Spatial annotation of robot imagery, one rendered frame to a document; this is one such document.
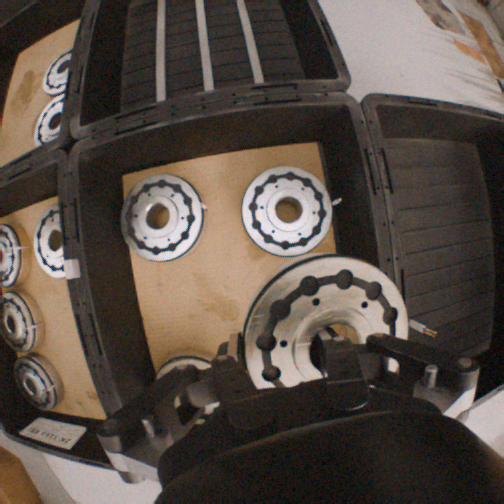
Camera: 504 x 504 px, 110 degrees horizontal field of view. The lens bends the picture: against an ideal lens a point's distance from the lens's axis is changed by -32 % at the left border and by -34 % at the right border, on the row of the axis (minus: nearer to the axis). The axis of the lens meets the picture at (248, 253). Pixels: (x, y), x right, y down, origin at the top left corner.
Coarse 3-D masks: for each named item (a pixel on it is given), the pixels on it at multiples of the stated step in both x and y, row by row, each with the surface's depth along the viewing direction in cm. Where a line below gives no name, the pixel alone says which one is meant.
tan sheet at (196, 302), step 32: (192, 160) 31; (224, 160) 31; (256, 160) 31; (288, 160) 31; (320, 160) 31; (128, 192) 32; (224, 192) 31; (160, 224) 32; (224, 224) 32; (192, 256) 32; (224, 256) 32; (256, 256) 32; (160, 288) 32; (192, 288) 32; (224, 288) 32; (256, 288) 32; (160, 320) 32; (192, 320) 32; (224, 320) 32; (160, 352) 32
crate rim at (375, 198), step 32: (256, 96) 21; (288, 96) 21; (320, 96) 21; (352, 96) 21; (128, 128) 21; (160, 128) 22; (352, 128) 22; (384, 224) 22; (384, 256) 22; (96, 320) 22; (96, 352) 22
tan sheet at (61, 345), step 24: (24, 216) 32; (24, 288) 32; (48, 288) 32; (48, 312) 32; (72, 312) 32; (48, 336) 33; (72, 336) 32; (72, 360) 33; (72, 384) 33; (72, 408) 33; (96, 408) 33
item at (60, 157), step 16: (48, 160) 22; (64, 160) 22; (16, 176) 23; (64, 176) 22; (64, 192) 22; (64, 208) 22; (64, 224) 22; (64, 240) 22; (64, 256) 22; (80, 304) 22; (80, 320) 22; (80, 336) 22; (96, 368) 22; (96, 384) 22; (0, 416) 24; (32, 448) 23; (48, 448) 23; (96, 464) 23; (112, 464) 23
